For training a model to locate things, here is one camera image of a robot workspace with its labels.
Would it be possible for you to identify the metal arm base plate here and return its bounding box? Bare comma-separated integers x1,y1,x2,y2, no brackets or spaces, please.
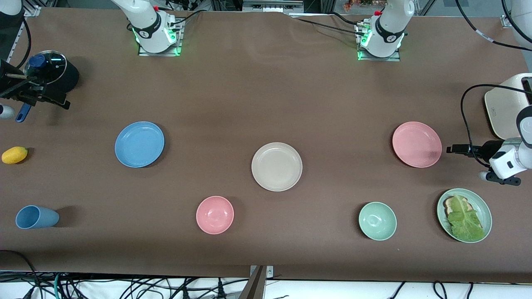
137,19,183,56
357,23,401,62

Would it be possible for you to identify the green lettuce leaf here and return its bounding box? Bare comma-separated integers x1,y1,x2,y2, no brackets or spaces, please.
447,194,485,242

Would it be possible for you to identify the small pink bowl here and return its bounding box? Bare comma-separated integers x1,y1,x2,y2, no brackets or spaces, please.
196,196,234,235

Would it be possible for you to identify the toast slice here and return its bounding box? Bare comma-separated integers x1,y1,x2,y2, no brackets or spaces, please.
443,196,470,216

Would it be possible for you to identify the blue cup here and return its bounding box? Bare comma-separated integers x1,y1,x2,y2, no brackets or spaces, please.
15,205,60,230

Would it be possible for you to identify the grey power strip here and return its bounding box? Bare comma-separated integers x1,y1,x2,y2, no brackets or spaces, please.
242,0,304,13

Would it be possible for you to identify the small green bowl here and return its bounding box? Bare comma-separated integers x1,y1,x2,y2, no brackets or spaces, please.
359,202,397,241

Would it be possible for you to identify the silver metal bracket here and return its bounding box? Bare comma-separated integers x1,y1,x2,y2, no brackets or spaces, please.
249,265,275,278

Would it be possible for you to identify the brown table cover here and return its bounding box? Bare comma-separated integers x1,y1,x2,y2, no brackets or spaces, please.
0,7,532,283

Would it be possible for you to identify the black pot with lid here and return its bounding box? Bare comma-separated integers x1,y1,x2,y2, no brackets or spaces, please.
24,50,67,86

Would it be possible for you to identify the blue plate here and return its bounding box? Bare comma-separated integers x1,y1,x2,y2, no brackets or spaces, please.
115,121,165,168

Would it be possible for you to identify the green plate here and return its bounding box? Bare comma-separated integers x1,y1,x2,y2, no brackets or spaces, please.
437,189,493,243

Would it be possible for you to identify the beige toaster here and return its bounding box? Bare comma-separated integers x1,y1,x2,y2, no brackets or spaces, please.
484,73,532,140

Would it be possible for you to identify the pink plate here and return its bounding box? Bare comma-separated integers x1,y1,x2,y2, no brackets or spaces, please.
392,122,442,169

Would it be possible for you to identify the yellow lemon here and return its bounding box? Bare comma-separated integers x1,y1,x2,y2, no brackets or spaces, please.
1,146,28,164

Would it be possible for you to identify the beige plate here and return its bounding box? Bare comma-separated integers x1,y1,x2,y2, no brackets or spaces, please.
251,142,303,192

